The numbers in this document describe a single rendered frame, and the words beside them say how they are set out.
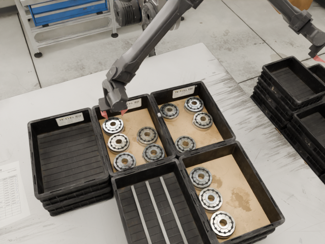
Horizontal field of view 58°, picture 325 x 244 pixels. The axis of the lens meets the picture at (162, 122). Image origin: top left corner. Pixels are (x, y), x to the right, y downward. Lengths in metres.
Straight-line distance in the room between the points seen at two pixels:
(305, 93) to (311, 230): 1.14
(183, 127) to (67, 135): 0.58
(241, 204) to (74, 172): 0.75
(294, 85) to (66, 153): 1.70
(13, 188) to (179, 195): 0.80
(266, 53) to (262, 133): 1.78
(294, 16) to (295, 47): 2.32
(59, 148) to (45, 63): 1.84
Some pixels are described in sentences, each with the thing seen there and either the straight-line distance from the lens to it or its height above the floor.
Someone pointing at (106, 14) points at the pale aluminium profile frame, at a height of 0.29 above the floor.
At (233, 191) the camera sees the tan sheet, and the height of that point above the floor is 0.83.
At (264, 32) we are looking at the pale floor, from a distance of 3.74.
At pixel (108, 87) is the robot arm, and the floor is 1.26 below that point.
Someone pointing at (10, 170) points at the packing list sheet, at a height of 0.70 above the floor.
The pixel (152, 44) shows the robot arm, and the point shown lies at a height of 1.42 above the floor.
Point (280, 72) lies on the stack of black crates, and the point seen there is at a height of 0.49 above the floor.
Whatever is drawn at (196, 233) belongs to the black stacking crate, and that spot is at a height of 0.83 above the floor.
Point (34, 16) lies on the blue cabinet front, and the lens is 3.10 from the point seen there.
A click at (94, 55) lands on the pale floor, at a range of 3.20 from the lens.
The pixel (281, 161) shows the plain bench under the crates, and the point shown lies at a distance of 1.69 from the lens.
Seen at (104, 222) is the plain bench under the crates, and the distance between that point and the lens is 1.43.
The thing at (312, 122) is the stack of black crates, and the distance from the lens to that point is 2.39.
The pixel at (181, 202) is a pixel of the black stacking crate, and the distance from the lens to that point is 1.32.
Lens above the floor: 2.05
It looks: 53 degrees down
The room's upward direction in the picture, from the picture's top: 3 degrees clockwise
